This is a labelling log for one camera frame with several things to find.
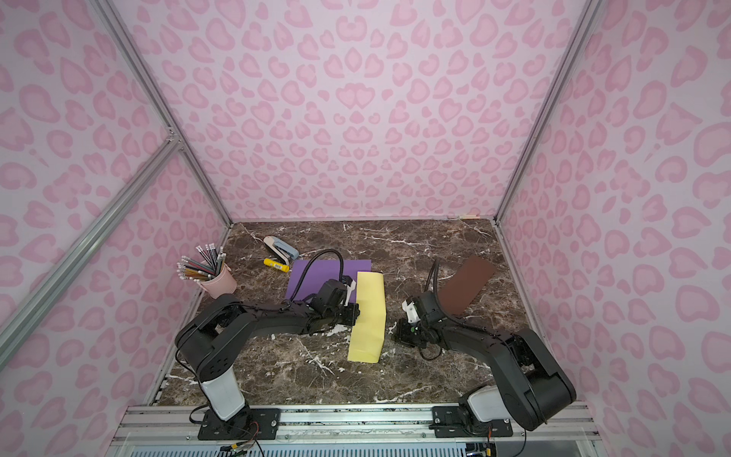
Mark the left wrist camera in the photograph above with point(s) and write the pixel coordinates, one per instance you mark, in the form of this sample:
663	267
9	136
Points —
350	285

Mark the grey stapler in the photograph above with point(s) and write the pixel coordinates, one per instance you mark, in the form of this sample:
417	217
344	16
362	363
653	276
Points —
285	253

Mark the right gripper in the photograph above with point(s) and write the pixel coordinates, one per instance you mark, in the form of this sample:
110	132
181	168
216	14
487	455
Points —
402	331

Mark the bundle of pencils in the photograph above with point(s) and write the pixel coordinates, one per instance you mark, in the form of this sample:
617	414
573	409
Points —
210	265

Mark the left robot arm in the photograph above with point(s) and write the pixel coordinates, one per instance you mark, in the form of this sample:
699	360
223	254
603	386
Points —
213	340

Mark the pink pencil cup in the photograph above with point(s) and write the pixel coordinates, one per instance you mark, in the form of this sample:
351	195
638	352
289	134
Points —
223	283

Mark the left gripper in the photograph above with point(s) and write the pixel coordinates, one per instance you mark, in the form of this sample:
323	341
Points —
350	314

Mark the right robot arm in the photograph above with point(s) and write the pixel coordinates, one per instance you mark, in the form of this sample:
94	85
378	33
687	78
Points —
530	385

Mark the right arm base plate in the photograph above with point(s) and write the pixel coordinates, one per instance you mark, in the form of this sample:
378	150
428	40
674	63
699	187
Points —
459	422

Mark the yellow paper sheet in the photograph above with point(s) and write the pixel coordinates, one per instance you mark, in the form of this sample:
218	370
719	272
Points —
368	334

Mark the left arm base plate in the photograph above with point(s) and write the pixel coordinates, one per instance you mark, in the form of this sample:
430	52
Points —
240	425

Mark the purple paper sheet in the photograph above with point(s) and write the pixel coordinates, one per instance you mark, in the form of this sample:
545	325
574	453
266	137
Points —
319	273

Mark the yellow marker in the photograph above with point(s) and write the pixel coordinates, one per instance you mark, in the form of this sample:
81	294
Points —
277	265

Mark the brown paper sheet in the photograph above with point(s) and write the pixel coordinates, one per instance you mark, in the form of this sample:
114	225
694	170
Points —
465	285

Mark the aluminium front rail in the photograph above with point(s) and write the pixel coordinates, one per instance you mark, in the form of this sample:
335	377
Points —
348	424

